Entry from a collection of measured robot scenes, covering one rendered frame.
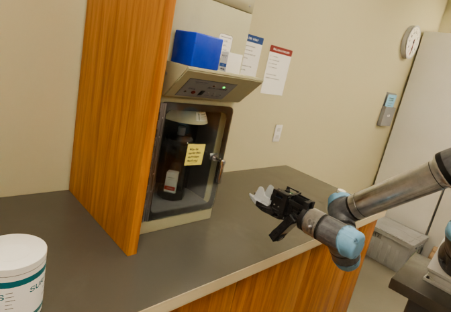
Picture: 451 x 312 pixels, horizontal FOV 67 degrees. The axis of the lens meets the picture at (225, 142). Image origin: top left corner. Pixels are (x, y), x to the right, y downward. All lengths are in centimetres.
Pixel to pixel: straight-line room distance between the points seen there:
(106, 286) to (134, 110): 46
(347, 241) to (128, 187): 61
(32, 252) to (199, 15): 75
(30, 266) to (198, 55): 63
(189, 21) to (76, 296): 79
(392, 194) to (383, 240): 262
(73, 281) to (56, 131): 61
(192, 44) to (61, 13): 56
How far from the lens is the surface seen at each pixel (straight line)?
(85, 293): 96
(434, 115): 379
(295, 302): 166
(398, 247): 357
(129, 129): 100
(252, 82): 112
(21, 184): 145
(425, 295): 138
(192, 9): 106
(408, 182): 98
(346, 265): 104
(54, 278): 101
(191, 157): 115
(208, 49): 97
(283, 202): 100
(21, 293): 83
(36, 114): 137
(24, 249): 84
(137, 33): 100
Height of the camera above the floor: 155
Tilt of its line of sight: 14 degrees down
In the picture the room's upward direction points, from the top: 12 degrees clockwise
